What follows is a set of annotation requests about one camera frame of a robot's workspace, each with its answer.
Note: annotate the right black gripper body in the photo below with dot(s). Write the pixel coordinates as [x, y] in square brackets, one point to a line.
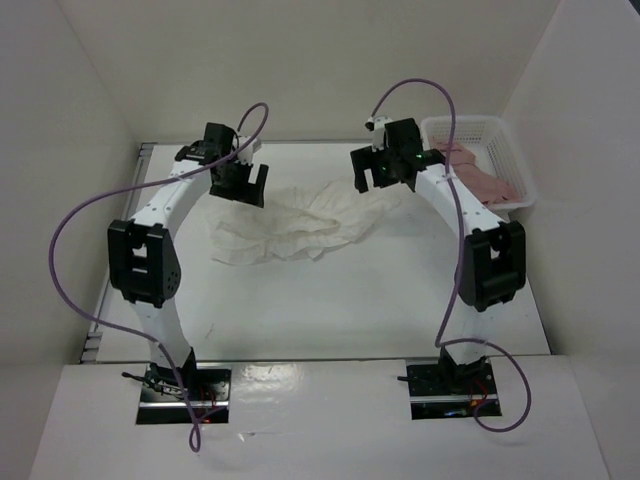
[384, 173]

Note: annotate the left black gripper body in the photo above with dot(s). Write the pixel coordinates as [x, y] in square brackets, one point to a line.
[234, 182]

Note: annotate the white skirt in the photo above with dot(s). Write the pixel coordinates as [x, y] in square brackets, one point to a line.
[297, 222]

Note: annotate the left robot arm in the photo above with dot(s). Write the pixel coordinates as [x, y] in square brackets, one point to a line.
[143, 263]

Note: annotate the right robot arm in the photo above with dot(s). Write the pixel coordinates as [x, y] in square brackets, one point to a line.
[491, 266]

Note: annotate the white plastic basket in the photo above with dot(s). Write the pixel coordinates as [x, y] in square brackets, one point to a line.
[488, 138]

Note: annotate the pink skirt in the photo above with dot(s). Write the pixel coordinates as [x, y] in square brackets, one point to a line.
[488, 189]

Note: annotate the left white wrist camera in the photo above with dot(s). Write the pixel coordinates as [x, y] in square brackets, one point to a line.
[248, 149]

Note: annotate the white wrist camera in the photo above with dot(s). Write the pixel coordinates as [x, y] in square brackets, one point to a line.
[376, 125]
[248, 149]

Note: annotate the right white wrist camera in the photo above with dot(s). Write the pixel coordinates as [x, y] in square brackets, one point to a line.
[376, 125]

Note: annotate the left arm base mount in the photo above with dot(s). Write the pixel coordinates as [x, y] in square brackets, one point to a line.
[161, 401]

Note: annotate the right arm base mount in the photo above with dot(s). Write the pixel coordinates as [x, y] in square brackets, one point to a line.
[430, 398]

